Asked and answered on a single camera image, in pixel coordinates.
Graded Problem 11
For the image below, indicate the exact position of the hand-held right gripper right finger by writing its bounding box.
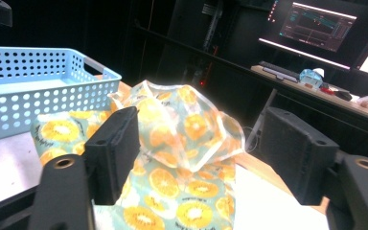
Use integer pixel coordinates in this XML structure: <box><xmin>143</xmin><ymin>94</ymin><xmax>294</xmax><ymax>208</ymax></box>
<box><xmin>259</xmin><ymin>105</ymin><xmax>340</xmax><ymax>206</ymax></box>

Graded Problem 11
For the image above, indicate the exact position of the blue crumpled plastic bag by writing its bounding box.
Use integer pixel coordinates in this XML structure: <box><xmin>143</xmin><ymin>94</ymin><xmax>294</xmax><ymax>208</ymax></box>
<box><xmin>298</xmin><ymin>67</ymin><xmax>325</xmax><ymax>90</ymax></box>

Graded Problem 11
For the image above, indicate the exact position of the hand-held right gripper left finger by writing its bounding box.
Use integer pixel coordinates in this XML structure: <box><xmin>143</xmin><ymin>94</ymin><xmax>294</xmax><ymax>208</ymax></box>
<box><xmin>83</xmin><ymin>105</ymin><xmax>142</xmax><ymax>206</ymax></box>

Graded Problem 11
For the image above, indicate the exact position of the white table mat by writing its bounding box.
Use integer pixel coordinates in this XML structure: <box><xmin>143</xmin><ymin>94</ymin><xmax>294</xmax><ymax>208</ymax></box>
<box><xmin>0</xmin><ymin>130</ymin><xmax>331</xmax><ymax>230</ymax></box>

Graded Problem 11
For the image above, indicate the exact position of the black keyboard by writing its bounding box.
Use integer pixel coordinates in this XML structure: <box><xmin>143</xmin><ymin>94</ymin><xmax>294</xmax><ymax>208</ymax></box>
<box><xmin>258</xmin><ymin>60</ymin><xmax>302</xmax><ymax>83</ymax></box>

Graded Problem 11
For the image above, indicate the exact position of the orange slice print tote bag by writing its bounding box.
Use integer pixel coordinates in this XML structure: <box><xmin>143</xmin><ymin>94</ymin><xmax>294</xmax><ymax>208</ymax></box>
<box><xmin>30</xmin><ymin>80</ymin><xmax>246</xmax><ymax>230</ymax></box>

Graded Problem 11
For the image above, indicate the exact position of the large computer monitor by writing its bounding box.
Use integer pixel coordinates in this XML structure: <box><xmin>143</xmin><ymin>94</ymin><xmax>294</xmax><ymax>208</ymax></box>
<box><xmin>258</xmin><ymin>0</ymin><xmax>368</xmax><ymax>71</ymax></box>

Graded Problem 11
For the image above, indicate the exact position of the light blue perforated plastic basket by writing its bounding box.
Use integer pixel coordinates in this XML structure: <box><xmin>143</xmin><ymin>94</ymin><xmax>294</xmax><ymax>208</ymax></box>
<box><xmin>0</xmin><ymin>46</ymin><xmax>123</xmax><ymax>145</ymax></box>

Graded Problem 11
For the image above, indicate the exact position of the small red item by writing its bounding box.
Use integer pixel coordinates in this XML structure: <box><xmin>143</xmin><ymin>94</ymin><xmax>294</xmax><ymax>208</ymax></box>
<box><xmin>319</xmin><ymin>85</ymin><xmax>335</xmax><ymax>96</ymax></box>

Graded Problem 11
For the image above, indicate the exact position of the black computer mouse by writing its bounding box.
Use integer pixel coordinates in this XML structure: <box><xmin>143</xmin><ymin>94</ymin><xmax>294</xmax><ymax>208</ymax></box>
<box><xmin>333</xmin><ymin>89</ymin><xmax>353</xmax><ymax>102</ymax></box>

